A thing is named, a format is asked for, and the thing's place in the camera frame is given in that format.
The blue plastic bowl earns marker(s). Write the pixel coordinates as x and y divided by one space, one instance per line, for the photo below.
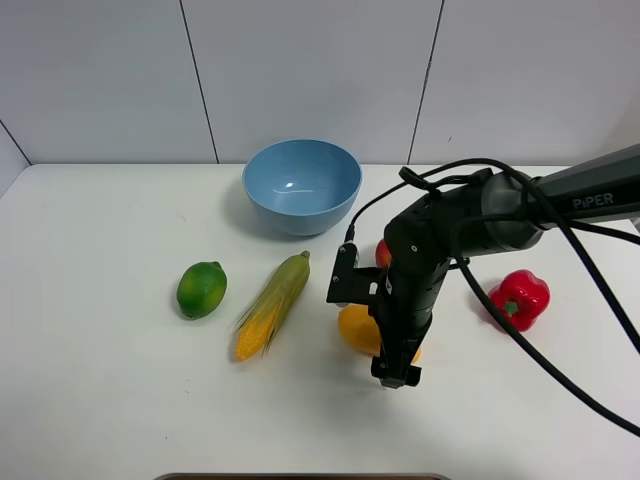
302 187

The corn cob with husk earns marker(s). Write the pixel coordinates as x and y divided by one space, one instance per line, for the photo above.
258 326

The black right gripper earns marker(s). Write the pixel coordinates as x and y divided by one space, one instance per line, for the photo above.
411 285

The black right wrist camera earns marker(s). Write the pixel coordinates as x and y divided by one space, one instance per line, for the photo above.
350 284

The red apple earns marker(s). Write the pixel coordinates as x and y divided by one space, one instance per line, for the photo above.
382 255

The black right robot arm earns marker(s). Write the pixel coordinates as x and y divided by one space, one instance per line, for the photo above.
494 210

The green lime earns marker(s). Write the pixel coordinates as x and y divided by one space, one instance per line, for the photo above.
201 289

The red bell pepper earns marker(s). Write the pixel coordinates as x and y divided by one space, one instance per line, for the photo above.
521 297

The yellow mango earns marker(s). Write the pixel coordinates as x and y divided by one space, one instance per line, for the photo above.
359 330

